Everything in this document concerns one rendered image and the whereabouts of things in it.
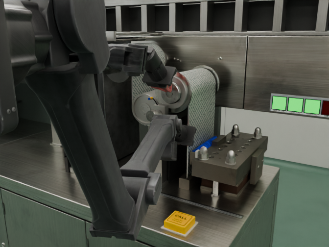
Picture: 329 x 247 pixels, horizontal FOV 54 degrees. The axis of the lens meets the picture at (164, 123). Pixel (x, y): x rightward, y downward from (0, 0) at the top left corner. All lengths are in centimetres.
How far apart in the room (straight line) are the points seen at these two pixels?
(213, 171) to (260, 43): 55
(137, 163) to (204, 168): 49
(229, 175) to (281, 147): 283
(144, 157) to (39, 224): 83
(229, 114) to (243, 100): 257
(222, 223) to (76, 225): 53
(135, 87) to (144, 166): 65
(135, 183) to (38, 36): 39
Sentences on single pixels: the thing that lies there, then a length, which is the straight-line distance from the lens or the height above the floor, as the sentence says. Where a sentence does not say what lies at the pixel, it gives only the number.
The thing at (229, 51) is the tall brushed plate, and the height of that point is 138.
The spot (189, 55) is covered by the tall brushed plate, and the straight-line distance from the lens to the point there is 147.
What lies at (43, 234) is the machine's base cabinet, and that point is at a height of 68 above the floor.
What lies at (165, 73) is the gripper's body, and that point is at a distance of 102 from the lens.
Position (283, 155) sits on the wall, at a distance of 393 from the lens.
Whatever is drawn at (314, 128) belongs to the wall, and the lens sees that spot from 379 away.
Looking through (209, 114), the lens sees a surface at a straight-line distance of 132.
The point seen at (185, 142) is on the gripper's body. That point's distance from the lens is 109.
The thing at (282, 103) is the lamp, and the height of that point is 119.
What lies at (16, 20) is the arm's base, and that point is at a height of 146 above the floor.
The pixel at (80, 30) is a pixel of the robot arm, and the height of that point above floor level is 146.
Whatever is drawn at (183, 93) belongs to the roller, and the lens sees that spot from 112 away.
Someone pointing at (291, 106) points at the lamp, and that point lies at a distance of 135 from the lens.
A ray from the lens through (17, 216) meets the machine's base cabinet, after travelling 156.
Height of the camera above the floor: 145
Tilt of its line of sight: 16 degrees down
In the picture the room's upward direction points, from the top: straight up
